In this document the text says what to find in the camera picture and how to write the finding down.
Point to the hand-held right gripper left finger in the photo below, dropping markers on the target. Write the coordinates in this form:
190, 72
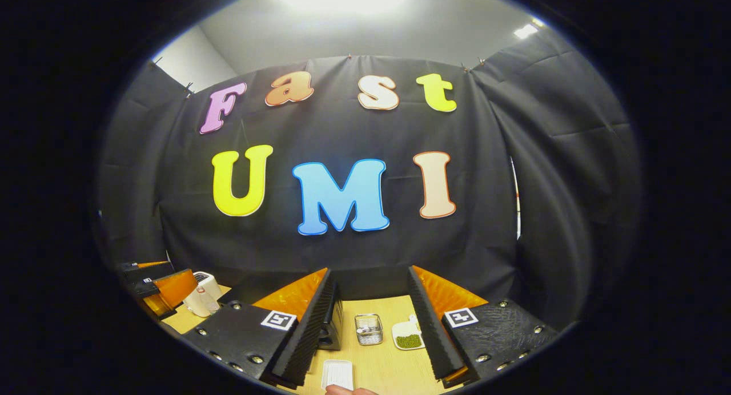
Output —
305, 338

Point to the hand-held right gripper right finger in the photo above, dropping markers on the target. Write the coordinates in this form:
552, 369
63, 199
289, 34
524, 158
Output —
431, 326

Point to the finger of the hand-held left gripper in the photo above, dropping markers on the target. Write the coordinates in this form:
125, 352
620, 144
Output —
148, 269
174, 286

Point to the black electric oven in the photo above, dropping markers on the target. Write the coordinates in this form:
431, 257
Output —
331, 329

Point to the green beans heap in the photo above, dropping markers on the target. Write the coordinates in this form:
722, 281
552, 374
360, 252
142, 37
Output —
409, 341

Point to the white divided plate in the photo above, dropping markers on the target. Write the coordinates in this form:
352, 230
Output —
404, 329

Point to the white toaster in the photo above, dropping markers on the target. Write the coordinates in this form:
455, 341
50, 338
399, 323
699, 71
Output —
205, 295

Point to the white rectangular tray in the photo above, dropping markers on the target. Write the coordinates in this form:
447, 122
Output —
338, 373

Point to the white-tipped brown stick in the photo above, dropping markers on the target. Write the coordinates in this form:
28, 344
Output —
365, 329

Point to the small ceiling light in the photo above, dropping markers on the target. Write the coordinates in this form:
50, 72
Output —
525, 31

